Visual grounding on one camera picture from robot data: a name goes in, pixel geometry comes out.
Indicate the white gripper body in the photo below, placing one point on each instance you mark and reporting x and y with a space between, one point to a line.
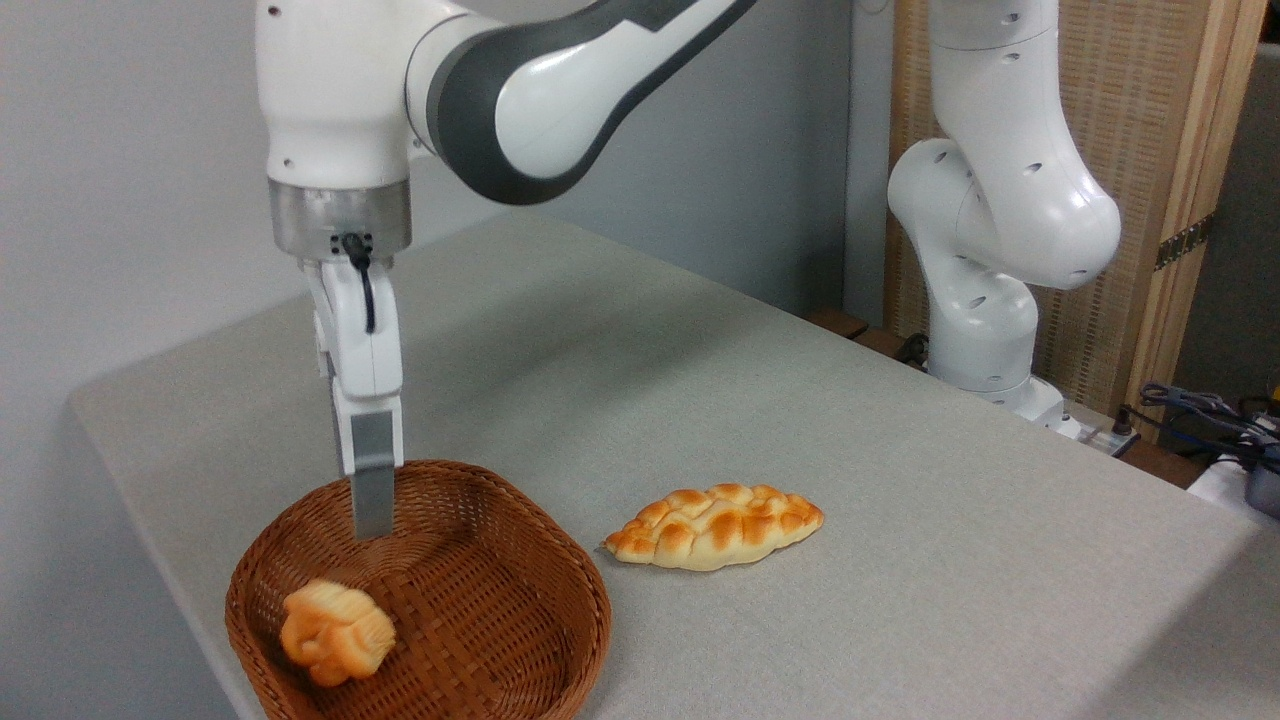
370 360

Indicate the braided golden bread loaf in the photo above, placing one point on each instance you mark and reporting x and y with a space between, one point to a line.
715 525

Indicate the dark metal screen hinge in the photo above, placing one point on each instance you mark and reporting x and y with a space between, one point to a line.
1185 240

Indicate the orange muffin-shaped bread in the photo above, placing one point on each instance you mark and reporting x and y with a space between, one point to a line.
338 632

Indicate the brown woven wicker basket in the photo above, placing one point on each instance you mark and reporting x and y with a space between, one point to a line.
480 600

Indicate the black plug at robot base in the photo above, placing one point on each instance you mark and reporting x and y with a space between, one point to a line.
1125 422

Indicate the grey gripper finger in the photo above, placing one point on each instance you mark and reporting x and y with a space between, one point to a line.
373 480

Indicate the wooden folding screen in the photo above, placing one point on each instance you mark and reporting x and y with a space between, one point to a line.
1150 100

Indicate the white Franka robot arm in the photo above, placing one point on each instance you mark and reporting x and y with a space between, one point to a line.
340 100

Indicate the blue-grey box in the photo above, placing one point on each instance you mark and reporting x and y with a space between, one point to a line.
1265 485

